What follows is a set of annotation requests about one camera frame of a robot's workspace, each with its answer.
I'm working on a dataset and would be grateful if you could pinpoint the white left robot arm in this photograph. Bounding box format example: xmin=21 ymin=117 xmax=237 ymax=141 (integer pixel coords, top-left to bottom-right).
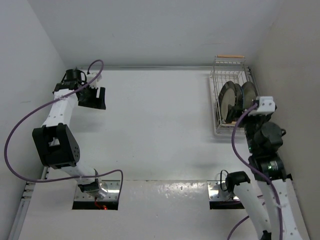
xmin=32 ymin=69 xmax=108 ymax=200

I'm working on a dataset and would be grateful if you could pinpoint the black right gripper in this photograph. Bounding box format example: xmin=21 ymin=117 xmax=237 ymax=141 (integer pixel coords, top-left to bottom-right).
xmin=225 ymin=103 xmax=269 ymax=153

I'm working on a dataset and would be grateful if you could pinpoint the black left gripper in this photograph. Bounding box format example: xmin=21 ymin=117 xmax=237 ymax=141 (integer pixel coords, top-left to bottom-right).
xmin=78 ymin=84 xmax=106 ymax=110

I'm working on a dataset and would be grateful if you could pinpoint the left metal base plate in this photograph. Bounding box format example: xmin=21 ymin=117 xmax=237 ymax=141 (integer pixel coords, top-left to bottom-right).
xmin=73 ymin=180 xmax=121 ymax=202

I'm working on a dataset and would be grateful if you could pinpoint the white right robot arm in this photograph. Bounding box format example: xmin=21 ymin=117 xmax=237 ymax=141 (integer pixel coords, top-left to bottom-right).
xmin=225 ymin=100 xmax=303 ymax=240

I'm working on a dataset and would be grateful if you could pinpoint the metal base plate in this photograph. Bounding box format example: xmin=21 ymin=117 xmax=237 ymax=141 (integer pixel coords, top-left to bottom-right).
xmin=73 ymin=180 xmax=121 ymax=202
xmin=207 ymin=180 xmax=239 ymax=202

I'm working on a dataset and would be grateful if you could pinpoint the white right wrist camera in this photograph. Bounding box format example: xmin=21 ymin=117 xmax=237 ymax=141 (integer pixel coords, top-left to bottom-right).
xmin=248 ymin=96 xmax=276 ymax=116

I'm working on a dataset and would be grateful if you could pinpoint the grey rimmed beige plate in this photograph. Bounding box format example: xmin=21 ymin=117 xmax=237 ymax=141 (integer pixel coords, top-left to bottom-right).
xmin=241 ymin=81 xmax=258 ymax=109

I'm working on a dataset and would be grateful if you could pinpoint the brown striped beige plate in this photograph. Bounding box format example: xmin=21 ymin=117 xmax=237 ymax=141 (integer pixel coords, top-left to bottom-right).
xmin=218 ymin=81 xmax=236 ymax=121

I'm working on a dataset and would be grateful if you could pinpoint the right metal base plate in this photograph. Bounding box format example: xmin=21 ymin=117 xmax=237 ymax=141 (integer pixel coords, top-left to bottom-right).
xmin=207 ymin=180 xmax=239 ymax=202

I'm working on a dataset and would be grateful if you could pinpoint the white wire dish rack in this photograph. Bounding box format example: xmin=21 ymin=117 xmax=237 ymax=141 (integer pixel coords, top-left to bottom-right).
xmin=209 ymin=54 xmax=255 ymax=137

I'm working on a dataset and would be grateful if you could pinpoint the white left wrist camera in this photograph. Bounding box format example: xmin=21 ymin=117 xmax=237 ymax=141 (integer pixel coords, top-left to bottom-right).
xmin=86 ymin=72 xmax=102 ymax=89

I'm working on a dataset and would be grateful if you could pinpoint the blue floral white plate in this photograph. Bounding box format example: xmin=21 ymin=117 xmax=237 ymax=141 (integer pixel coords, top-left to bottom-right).
xmin=234 ymin=83 xmax=244 ymax=108

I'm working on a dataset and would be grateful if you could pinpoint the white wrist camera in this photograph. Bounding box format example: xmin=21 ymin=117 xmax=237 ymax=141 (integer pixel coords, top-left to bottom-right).
xmin=86 ymin=72 xmax=102 ymax=89
xmin=248 ymin=96 xmax=276 ymax=116

